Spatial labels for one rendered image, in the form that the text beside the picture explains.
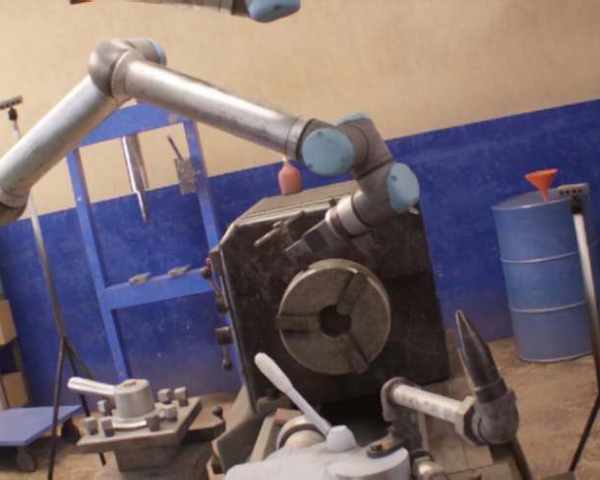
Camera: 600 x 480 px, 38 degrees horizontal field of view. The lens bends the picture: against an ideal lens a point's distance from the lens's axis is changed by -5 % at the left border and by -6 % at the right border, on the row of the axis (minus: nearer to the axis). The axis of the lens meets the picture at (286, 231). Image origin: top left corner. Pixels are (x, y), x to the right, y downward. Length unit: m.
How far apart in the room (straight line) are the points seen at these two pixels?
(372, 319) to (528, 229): 2.92
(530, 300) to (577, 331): 0.32
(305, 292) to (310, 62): 3.58
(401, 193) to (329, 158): 0.19
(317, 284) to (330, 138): 0.44
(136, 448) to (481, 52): 4.45
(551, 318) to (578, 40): 1.75
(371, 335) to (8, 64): 4.29
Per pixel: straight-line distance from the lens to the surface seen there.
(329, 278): 2.02
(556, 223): 4.88
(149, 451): 1.41
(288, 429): 1.27
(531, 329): 5.05
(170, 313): 5.77
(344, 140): 1.70
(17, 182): 2.32
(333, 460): 1.02
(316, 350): 2.06
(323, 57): 5.50
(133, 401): 1.41
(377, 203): 1.84
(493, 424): 0.73
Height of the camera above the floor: 1.52
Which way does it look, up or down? 6 degrees down
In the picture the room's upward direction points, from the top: 12 degrees counter-clockwise
